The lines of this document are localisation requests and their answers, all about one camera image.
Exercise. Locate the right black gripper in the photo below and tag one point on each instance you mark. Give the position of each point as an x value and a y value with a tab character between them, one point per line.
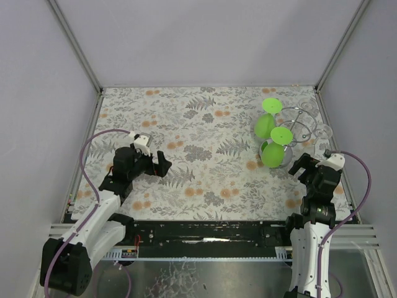
309	169

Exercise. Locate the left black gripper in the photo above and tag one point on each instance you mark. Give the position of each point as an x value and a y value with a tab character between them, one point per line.
152	166

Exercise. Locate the clear wine glass front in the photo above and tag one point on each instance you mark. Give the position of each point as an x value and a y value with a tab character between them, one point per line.
319	131

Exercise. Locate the clear wine glass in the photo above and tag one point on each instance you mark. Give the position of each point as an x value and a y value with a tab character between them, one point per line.
319	131
308	104

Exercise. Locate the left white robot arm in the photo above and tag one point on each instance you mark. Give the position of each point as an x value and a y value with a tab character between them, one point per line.
68	262

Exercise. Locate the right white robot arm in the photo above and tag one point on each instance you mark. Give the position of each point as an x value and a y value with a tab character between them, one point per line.
310	229

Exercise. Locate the green wine glass front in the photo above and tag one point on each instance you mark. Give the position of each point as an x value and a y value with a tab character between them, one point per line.
273	153

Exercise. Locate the green wine glass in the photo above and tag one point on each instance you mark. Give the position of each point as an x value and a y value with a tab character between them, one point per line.
266	122
273	153

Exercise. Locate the chrome wine glass rack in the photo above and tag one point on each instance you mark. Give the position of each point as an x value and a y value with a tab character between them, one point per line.
300	123

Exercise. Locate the green wine glass rear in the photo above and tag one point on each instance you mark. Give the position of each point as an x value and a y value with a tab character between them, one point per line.
266	122

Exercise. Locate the floral table mat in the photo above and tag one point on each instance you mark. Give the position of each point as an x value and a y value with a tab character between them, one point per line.
208	135

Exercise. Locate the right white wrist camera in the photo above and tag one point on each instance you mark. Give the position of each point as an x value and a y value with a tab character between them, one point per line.
336	161

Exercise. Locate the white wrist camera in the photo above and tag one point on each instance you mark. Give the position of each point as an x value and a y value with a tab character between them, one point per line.
141	142
336	161

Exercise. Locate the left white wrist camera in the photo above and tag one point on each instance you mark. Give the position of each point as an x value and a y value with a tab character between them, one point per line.
141	142

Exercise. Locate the grey cable duct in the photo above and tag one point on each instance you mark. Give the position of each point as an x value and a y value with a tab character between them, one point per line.
207	252

